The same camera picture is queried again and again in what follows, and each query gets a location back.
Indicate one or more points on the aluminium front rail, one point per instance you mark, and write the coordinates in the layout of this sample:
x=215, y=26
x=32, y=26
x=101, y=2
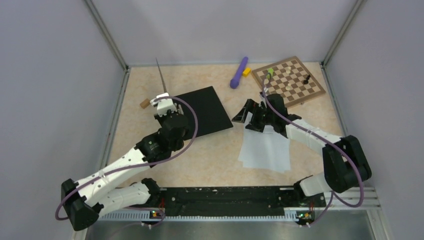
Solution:
x=290, y=215

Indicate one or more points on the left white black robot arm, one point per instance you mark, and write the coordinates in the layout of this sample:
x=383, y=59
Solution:
x=85, y=200

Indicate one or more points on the small brown wooden block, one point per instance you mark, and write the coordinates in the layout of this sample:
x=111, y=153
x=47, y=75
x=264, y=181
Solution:
x=145, y=103

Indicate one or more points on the green block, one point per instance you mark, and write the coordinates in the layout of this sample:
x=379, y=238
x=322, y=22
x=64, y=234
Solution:
x=270, y=72

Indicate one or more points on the teal folder black inside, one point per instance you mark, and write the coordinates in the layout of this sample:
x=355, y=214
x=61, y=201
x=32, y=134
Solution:
x=211, y=114

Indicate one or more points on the black chess piece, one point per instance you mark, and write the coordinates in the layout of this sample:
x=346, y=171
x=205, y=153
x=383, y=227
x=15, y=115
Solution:
x=306, y=81

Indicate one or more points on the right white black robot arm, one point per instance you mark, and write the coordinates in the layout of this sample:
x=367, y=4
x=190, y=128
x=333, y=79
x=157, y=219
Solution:
x=344, y=162

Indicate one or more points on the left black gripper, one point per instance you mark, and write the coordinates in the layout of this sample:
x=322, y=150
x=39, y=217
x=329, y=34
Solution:
x=160, y=119

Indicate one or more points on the wooden chessboard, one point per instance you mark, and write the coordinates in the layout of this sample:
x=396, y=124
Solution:
x=312, y=96

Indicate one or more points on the white printed paper stack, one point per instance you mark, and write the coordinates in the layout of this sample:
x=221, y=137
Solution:
x=266, y=150

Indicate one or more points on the purple cylindrical handle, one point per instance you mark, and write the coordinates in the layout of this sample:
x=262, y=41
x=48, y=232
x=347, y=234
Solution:
x=235, y=81

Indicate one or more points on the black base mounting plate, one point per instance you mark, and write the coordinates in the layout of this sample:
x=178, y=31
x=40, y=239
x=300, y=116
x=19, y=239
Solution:
x=232, y=201

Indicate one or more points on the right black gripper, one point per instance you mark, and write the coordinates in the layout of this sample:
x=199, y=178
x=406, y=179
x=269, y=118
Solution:
x=241, y=117

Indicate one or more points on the white chess piece lower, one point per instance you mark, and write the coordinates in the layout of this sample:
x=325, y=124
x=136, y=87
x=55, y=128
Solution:
x=289, y=87

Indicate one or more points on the yellow block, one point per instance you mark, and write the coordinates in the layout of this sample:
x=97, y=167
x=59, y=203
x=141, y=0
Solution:
x=246, y=72

